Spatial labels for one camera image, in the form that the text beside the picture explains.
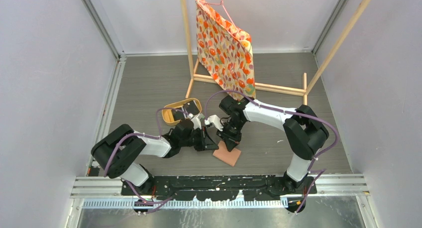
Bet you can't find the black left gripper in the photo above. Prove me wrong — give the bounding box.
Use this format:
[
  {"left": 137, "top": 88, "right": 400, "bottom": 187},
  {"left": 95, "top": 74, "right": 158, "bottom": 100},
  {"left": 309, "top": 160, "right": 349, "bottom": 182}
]
[{"left": 180, "top": 125, "right": 218, "bottom": 151}]

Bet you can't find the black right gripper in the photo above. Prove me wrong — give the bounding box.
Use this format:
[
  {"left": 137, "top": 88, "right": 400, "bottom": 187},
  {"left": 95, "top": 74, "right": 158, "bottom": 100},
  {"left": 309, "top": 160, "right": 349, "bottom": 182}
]
[{"left": 216, "top": 118, "right": 245, "bottom": 151}]

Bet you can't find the pink blue card holder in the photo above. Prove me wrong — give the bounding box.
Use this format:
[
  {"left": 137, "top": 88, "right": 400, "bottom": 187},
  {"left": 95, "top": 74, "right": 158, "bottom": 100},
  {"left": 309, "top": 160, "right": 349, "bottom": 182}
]
[{"left": 212, "top": 141, "right": 241, "bottom": 167}]

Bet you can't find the yellow oval card tray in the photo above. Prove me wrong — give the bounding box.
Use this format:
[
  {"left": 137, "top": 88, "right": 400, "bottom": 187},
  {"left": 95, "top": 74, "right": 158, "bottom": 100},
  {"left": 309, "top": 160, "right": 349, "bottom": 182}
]
[{"left": 161, "top": 98, "right": 202, "bottom": 126}]

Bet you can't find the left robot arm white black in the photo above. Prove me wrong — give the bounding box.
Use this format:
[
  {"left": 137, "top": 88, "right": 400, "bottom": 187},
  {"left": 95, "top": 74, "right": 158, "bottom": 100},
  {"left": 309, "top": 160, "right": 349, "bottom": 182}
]
[{"left": 91, "top": 119, "right": 218, "bottom": 195}]

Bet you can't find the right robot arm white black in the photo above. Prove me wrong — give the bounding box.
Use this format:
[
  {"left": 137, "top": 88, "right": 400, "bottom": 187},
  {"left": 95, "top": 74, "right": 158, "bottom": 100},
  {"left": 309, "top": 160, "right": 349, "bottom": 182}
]
[{"left": 217, "top": 95, "right": 329, "bottom": 194}]

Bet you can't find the orange floral fabric bag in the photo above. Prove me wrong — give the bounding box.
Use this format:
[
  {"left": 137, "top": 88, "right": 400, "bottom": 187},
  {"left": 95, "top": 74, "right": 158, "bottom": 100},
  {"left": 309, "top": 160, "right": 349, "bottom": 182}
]
[{"left": 195, "top": 0, "right": 256, "bottom": 100}]

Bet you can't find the wooden hanging rack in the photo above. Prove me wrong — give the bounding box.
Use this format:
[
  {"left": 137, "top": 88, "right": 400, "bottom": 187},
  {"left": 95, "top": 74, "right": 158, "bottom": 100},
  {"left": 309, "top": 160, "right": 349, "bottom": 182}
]
[{"left": 180, "top": 0, "right": 371, "bottom": 105}]

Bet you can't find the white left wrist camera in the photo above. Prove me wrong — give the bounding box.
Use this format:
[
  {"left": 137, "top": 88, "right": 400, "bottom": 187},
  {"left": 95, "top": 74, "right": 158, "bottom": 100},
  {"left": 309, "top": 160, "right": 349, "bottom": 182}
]
[{"left": 188, "top": 113, "right": 205, "bottom": 130}]

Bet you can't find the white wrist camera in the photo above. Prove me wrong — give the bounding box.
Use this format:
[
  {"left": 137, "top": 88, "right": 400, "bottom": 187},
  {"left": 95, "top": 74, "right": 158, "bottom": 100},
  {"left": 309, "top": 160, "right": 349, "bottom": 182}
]
[
  {"left": 204, "top": 114, "right": 223, "bottom": 131},
  {"left": 188, "top": 113, "right": 205, "bottom": 130}
]

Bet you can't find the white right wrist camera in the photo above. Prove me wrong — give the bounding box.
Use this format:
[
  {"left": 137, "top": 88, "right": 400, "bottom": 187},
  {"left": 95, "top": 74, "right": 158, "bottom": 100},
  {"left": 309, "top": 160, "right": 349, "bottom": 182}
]
[{"left": 204, "top": 114, "right": 223, "bottom": 131}]

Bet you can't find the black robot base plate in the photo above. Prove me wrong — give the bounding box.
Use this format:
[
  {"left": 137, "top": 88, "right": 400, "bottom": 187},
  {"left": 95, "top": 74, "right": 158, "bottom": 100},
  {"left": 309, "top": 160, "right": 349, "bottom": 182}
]
[{"left": 121, "top": 175, "right": 317, "bottom": 201}]

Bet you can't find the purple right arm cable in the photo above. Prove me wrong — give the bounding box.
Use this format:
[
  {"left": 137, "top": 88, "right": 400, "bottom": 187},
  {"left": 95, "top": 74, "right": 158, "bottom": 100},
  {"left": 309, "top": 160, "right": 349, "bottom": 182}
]
[{"left": 204, "top": 90, "right": 340, "bottom": 215}]

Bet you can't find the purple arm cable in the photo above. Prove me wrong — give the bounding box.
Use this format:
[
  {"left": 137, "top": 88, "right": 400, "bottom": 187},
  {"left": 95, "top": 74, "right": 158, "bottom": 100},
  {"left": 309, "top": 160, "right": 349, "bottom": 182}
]
[
  {"left": 204, "top": 90, "right": 340, "bottom": 215},
  {"left": 103, "top": 108, "right": 192, "bottom": 215}
]

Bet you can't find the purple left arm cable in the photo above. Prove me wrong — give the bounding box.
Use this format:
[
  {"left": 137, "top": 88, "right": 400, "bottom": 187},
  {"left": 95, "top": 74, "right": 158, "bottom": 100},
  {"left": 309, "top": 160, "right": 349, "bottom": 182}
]
[{"left": 103, "top": 108, "right": 192, "bottom": 215}]

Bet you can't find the pink wire hanger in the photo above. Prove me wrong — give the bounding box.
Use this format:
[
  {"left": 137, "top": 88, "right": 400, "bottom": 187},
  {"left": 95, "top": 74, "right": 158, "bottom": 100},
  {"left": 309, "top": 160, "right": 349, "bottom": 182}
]
[{"left": 204, "top": 0, "right": 237, "bottom": 28}]

